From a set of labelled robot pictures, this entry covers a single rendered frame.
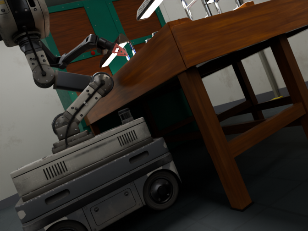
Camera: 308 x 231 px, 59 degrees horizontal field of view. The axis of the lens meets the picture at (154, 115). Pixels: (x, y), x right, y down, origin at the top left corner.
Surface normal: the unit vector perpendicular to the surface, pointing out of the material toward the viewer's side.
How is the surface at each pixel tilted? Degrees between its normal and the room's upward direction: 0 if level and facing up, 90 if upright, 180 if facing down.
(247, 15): 90
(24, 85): 90
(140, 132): 90
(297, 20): 90
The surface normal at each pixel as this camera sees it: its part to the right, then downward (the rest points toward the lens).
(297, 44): -0.86, 0.37
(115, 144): 0.35, -0.12
